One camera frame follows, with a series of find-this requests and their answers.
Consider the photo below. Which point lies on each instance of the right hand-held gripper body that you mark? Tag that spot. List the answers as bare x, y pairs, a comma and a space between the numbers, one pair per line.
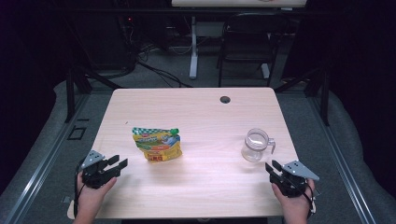
291, 183

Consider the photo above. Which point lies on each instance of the white desk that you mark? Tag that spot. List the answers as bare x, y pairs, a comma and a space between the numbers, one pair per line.
193, 46

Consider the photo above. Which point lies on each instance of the grey tape piece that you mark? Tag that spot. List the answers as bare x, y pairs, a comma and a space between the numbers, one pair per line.
66, 199
317, 191

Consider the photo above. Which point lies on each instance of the person's left hand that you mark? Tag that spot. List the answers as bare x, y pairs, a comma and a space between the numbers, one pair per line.
91, 197

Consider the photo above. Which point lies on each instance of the clear glass jar with lid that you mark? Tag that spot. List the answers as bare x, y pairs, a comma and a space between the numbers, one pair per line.
253, 149

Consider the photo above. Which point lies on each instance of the black equipment with red light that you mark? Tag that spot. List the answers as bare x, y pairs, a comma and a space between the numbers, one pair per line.
109, 40

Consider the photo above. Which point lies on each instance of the black metal stand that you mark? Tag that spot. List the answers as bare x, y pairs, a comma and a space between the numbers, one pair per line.
70, 93
324, 96

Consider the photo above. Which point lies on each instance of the yellow pouch with green cap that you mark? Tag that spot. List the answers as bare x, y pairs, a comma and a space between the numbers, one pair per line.
159, 146

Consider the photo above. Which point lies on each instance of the aluminium floor rail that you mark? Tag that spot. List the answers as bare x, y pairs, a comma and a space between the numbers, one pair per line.
46, 161
342, 161

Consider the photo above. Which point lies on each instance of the person's right hand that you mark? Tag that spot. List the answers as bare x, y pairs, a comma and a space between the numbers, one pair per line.
294, 207

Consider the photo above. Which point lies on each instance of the black folding chair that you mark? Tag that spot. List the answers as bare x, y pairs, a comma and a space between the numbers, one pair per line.
249, 46

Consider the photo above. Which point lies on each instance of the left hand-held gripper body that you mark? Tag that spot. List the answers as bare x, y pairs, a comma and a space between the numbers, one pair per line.
93, 174

